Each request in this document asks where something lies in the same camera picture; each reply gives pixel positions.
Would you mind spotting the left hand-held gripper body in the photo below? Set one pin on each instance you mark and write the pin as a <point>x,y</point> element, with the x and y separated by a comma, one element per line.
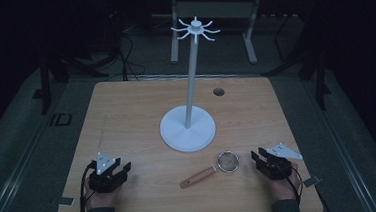
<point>102,178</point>

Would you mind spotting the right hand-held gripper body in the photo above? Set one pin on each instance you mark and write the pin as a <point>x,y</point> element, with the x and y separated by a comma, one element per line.
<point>278,163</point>

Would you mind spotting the white hook stand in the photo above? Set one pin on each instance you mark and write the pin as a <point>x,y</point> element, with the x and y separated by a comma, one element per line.
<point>190,126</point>

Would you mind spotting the person's left hand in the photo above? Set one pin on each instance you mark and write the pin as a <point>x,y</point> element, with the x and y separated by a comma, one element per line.
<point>99,196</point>

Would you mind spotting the person's right hand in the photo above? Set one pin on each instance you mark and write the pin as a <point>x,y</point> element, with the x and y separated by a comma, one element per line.
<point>287,186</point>

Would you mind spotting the grey tape strip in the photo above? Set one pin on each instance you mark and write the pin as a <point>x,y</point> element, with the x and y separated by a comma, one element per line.
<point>312,181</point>

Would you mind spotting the black stand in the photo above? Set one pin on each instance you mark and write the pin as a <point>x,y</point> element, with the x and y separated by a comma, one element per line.
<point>319,76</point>
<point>45,82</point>

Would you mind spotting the grey metal table frame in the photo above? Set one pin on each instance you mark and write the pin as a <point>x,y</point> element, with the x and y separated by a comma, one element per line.
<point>216,10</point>

